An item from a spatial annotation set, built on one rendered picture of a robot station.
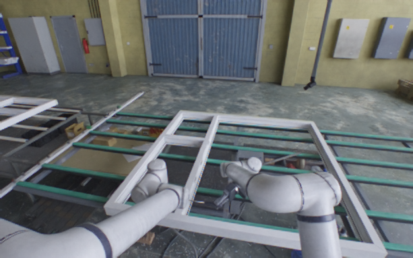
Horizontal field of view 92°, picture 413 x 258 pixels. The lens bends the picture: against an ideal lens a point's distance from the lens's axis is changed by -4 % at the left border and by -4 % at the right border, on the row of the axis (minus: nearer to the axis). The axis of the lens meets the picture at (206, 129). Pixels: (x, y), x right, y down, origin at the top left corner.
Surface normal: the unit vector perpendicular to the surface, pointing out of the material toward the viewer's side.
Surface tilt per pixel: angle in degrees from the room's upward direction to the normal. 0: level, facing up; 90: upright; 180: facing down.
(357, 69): 90
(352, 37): 90
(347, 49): 90
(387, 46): 90
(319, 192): 50
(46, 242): 23
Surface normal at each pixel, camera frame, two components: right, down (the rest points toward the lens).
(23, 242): 0.11, -0.97
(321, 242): -0.35, -0.17
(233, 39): -0.20, 0.46
